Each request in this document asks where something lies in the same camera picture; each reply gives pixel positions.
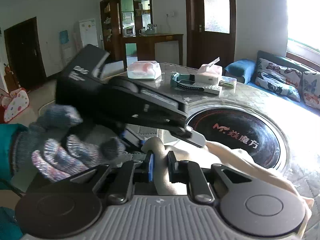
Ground beige sweater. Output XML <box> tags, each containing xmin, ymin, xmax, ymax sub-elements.
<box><xmin>142</xmin><ymin>137</ymin><xmax>314</xmax><ymax>238</ymax></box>

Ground teal sleeve forearm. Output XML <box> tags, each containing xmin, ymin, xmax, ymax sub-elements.
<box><xmin>1</xmin><ymin>124</ymin><xmax>27</xmax><ymax>239</ymax></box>

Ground knit gloved left hand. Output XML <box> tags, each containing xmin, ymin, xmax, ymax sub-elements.
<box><xmin>11</xmin><ymin>105</ymin><xmax>132</xmax><ymax>182</ymax></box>

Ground pink white tissue pack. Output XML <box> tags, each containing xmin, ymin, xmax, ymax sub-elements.
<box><xmin>127</xmin><ymin>61</ymin><xmax>162</xmax><ymax>80</ymax></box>

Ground dark wooden side cabinet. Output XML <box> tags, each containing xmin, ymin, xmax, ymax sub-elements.
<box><xmin>121</xmin><ymin>32</ymin><xmax>185</xmax><ymax>72</ymax></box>

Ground white refrigerator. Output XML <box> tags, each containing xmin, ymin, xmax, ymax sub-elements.
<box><xmin>79</xmin><ymin>18</ymin><xmax>99</xmax><ymax>48</ymax></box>

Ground round black induction cooktop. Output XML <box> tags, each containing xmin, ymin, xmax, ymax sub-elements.
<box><xmin>187</xmin><ymin>104</ymin><xmax>289</xmax><ymax>172</ymax></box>

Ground teal smart watch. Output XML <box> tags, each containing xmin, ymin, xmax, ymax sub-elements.
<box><xmin>170</xmin><ymin>72</ymin><xmax>208</xmax><ymax>92</ymax></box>

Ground pink polka dot play tent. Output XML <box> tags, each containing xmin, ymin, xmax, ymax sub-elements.
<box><xmin>0</xmin><ymin>88</ymin><xmax>30</xmax><ymax>124</ymax></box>

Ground grey quilted star tablecloth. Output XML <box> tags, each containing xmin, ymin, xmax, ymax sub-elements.
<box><xmin>146</xmin><ymin>63</ymin><xmax>319</xmax><ymax>239</ymax></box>

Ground pink tissue box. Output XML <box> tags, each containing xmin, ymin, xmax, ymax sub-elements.
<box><xmin>195</xmin><ymin>57</ymin><xmax>223</xmax><ymax>85</ymax></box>

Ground green paper stack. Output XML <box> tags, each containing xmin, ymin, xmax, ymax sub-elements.
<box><xmin>219</xmin><ymin>76</ymin><xmax>237</xmax><ymax>88</ymax></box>

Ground butterfly pillow left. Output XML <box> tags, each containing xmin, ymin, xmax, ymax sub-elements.
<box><xmin>254</xmin><ymin>58</ymin><xmax>302</xmax><ymax>102</ymax></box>

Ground butterfly pillow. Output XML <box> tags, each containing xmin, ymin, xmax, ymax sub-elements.
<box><xmin>254</xmin><ymin>58</ymin><xmax>302</xmax><ymax>102</ymax></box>
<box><xmin>303</xmin><ymin>71</ymin><xmax>320</xmax><ymax>109</ymax></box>

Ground blue sofa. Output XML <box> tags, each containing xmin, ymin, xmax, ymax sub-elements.
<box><xmin>224</xmin><ymin>50</ymin><xmax>319</xmax><ymax>115</ymax></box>

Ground butterfly pillow right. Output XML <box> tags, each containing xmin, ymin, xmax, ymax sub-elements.
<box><xmin>303</xmin><ymin>71</ymin><xmax>320</xmax><ymax>109</ymax></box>

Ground dark wooden door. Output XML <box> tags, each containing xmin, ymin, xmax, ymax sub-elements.
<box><xmin>185</xmin><ymin>0</ymin><xmax>236</xmax><ymax>68</ymax></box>

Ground window with green frame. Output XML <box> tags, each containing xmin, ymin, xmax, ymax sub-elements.
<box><xmin>286</xmin><ymin>0</ymin><xmax>319</xmax><ymax>64</ymax></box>

